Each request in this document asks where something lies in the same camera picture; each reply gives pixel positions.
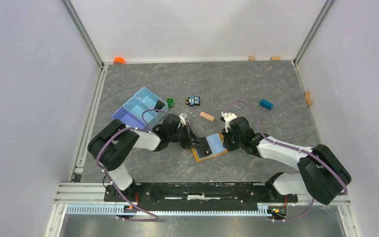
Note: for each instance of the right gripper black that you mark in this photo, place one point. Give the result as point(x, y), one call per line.
point(226, 142)

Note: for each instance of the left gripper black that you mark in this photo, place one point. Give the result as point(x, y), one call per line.
point(191, 139)

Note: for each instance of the orange card holder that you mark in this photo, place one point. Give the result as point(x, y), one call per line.
point(213, 146)

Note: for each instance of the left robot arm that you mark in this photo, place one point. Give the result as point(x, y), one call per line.
point(111, 146)

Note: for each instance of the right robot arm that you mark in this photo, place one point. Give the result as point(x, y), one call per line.
point(320, 174)

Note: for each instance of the blue toy brick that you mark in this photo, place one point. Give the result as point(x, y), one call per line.
point(266, 104)

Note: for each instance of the small toy car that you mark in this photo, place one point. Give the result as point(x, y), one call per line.
point(193, 101)

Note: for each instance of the green toy brick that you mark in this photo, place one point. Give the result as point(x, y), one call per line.
point(170, 102)

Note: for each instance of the blue three-compartment tray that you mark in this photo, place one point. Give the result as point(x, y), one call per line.
point(139, 110)

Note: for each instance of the curved wooden piece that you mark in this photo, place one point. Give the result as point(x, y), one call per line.
point(308, 99)

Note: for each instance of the small wooden block right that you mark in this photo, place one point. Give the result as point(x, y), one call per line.
point(275, 58)

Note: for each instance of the orange round cap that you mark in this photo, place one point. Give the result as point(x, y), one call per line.
point(119, 60)

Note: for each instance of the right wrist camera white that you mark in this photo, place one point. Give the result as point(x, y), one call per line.
point(227, 118)

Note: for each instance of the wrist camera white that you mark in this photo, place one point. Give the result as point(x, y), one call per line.
point(227, 118)
point(182, 118)

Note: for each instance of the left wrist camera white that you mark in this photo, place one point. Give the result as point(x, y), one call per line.
point(182, 118)

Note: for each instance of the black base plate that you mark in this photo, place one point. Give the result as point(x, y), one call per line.
point(204, 196)

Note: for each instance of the aluminium frame rail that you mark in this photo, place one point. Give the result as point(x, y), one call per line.
point(80, 193)

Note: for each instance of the light blue cable duct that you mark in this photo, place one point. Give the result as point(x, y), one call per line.
point(123, 210)

